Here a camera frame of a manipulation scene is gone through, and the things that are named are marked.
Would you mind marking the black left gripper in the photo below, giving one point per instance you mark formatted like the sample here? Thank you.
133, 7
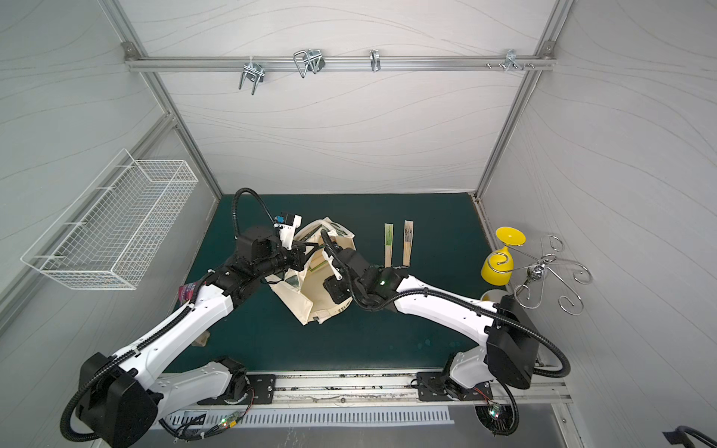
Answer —
300, 256

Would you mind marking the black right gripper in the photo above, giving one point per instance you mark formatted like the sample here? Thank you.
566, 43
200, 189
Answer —
339, 260

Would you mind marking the cream canvas tote bag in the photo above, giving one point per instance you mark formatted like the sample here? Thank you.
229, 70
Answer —
303, 292

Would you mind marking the bamboo folding fan green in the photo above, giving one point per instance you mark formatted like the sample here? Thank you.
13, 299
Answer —
388, 244

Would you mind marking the bamboo folding fan pink tassel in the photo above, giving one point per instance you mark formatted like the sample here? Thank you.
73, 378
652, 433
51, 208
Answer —
408, 241

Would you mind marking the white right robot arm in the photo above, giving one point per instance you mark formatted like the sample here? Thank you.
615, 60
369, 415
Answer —
508, 348

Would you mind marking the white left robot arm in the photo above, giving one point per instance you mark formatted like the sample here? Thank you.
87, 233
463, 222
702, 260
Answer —
119, 397

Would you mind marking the pink snack packet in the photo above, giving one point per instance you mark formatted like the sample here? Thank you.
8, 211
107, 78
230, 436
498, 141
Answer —
186, 293

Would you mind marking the small brown cardboard box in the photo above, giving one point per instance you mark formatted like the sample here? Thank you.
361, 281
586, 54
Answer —
202, 339

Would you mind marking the yellow plastic wine glass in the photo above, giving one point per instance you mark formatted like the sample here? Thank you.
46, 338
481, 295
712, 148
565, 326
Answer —
498, 267

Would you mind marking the metal double hook left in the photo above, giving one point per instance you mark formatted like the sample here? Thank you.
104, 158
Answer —
252, 75

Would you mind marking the metal double hook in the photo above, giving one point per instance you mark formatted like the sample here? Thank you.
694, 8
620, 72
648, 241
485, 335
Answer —
252, 75
309, 61

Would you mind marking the metal double hook middle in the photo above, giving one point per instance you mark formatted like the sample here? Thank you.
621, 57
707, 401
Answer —
309, 61

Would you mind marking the small metal hook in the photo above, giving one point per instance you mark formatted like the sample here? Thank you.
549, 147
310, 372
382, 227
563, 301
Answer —
375, 62

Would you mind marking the metal hook right end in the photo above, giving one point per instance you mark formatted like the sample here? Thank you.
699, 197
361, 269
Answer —
510, 63

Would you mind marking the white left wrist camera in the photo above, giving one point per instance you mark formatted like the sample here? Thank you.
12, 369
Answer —
286, 225

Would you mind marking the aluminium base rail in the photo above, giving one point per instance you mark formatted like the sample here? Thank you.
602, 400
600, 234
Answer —
388, 387

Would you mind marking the white wire basket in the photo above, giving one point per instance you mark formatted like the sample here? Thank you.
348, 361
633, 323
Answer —
107, 238

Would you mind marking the chrome wire glass rack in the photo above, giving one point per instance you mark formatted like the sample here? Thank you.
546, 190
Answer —
537, 269

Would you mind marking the aluminium crossbar rail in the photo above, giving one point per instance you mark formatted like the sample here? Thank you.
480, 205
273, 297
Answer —
139, 63

